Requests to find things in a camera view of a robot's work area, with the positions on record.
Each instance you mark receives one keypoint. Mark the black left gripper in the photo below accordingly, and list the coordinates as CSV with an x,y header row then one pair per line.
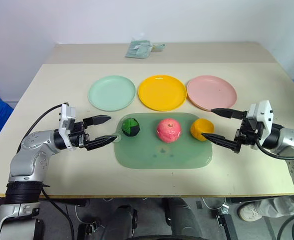
x,y
78,135

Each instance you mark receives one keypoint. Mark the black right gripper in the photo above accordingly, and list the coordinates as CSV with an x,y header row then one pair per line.
x,y
247,132

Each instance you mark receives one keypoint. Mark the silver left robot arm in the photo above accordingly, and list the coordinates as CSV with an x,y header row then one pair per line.
x,y
29,155

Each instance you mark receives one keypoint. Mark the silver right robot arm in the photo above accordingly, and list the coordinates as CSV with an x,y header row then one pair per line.
x,y
290,140

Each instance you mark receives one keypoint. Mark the orange fruit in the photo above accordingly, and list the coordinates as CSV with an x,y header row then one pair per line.
x,y
201,127

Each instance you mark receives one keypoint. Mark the green and black fruit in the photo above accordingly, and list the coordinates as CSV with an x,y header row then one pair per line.
x,y
130,127

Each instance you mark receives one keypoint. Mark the pink plate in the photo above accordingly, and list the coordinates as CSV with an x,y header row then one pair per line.
x,y
211,93

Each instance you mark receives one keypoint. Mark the mint green plate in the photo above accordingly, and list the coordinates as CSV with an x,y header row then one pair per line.
x,y
111,93

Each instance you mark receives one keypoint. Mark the yellow plate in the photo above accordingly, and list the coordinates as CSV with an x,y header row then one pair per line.
x,y
162,92

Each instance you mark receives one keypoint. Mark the pink red apple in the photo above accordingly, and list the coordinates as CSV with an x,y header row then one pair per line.
x,y
168,130

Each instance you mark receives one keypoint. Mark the translucent green cutting board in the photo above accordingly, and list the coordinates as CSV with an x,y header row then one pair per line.
x,y
161,155

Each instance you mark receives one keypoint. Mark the white sneaker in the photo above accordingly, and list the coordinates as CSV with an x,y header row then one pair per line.
x,y
250,211

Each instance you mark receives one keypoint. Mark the dark rounded robot leg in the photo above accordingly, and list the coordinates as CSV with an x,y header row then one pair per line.
x,y
119,222
181,217

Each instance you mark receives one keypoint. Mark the black metal table leg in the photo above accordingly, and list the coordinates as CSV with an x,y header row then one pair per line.
x,y
227,220

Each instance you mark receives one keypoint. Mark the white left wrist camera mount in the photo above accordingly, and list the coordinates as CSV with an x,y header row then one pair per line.
x,y
67,117

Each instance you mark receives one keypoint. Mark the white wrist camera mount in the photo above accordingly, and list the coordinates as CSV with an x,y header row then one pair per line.
x,y
262,112
67,117

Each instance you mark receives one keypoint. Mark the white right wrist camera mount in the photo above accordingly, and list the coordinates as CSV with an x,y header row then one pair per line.
x,y
262,112

